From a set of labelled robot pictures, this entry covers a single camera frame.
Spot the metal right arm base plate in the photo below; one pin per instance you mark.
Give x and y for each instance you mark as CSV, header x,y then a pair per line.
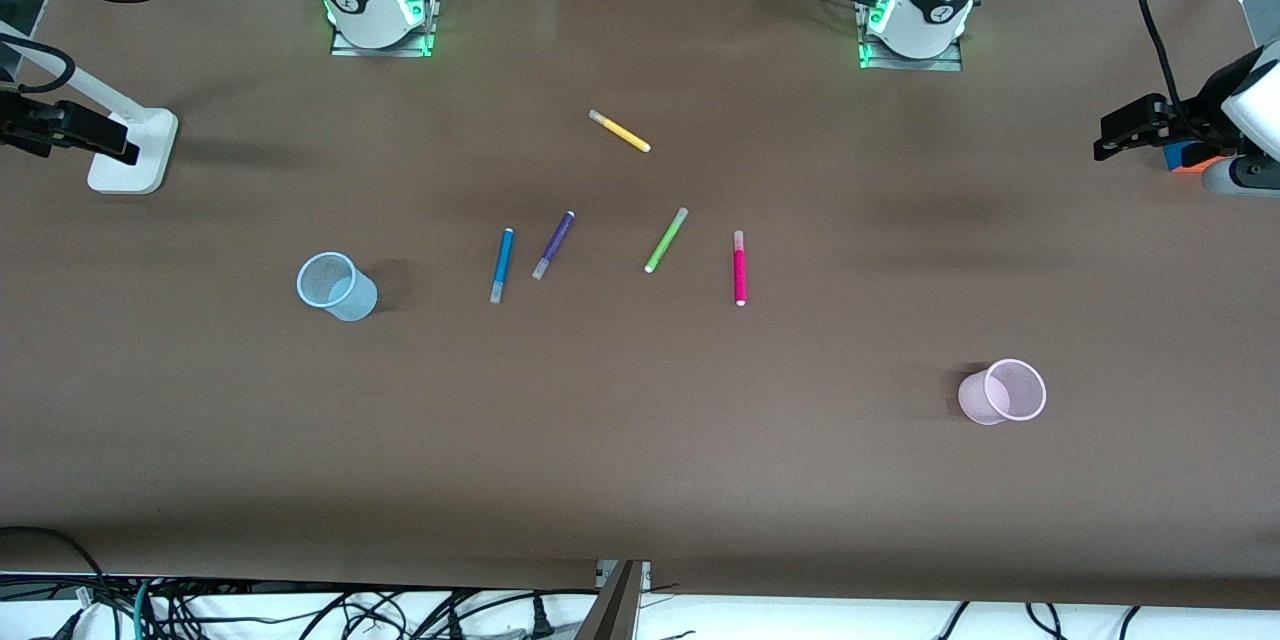
x,y
400,51

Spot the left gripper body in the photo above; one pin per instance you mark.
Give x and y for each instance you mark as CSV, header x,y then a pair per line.
x,y
1186,128

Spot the translucent pink plastic cup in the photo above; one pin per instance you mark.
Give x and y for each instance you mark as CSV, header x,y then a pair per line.
x,y
975,400

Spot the translucent blue plastic cup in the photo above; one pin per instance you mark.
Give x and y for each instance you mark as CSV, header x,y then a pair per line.
x,y
350,300

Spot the blue marker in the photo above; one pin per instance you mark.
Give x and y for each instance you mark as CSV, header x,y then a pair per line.
x,y
502,265

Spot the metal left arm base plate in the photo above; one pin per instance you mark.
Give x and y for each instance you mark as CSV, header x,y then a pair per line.
x,y
930,66

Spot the purple marker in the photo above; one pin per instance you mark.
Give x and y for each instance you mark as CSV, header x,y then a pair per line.
x,y
553,245

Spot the green marker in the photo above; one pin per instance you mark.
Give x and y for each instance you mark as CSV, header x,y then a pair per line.
x,y
666,240

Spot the yellow marker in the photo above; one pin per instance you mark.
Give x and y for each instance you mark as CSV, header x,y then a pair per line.
x,y
620,131

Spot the colourful puzzle cube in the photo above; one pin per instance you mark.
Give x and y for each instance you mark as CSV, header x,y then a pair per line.
x,y
1180,158

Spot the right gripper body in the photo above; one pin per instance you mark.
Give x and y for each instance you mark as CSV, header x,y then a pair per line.
x,y
25,119

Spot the white desk lamp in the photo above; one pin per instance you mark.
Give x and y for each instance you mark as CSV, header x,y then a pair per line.
x,y
130,155

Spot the pink marker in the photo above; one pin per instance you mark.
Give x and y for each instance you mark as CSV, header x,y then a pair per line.
x,y
740,270

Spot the metal frame post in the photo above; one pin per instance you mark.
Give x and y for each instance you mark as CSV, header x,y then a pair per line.
x,y
615,610

